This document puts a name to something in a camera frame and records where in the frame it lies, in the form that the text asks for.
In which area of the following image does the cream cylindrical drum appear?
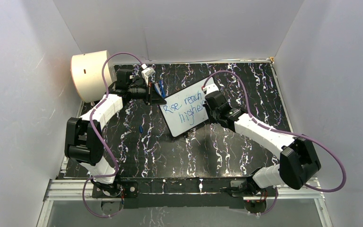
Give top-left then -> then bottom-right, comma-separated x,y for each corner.
70,50 -> 117,103

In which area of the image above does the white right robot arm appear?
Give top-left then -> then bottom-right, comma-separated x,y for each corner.
204,91 -> 321,196

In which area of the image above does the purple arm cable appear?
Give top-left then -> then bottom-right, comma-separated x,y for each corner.
201,70 -> 347,217
82,52 -> 145,218

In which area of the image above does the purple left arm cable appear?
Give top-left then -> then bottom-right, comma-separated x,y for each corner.
82,52 -> 145,218

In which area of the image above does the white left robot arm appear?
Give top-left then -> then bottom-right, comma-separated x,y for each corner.
64,67 -> 166,197

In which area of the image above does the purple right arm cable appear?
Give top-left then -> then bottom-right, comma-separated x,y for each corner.
201,70 -> 347,217

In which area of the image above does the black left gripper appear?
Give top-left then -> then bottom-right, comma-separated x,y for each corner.
129,81 -> 167,106

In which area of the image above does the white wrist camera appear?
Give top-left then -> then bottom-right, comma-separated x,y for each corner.
141,64 -> 155,80
202,83 -> 219,95

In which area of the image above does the black framed whiteboard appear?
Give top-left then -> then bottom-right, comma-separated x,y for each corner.
159,79 -> 208,137

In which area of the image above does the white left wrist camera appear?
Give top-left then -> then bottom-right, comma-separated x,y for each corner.
141,64 -> 155,80

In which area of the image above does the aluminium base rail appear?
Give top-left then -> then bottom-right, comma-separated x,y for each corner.
37,177 -> 332,227

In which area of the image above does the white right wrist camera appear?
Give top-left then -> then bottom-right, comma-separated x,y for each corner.
202,83 -> 219,95

